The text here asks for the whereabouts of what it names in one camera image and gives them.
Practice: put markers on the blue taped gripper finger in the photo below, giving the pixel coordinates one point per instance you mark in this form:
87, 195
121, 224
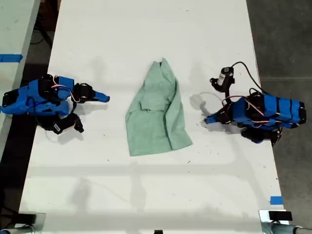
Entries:
213, 115
102, 99
101, 94
212, 121

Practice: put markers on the pale green T-shirt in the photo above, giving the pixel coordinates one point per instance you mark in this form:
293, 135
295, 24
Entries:
156, 126

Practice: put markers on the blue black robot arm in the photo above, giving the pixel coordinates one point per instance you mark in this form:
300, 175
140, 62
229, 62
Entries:
278, 109
22, 97

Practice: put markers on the long blue tape strip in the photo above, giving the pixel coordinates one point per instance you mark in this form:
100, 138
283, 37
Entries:
11, 58

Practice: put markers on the white side table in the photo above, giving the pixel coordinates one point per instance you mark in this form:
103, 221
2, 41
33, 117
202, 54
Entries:
14, 24

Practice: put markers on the short blue tape strip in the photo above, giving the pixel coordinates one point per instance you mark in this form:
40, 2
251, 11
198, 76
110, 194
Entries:
276, 200

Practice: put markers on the small black box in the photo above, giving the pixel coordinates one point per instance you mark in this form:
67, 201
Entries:
26, 218
280, 215

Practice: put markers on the black camera box with label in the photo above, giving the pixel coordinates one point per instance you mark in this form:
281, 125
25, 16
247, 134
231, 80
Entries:
223, 77
58, 125

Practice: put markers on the metal table bracket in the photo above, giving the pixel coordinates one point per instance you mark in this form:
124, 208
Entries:
263, 223
41, 223

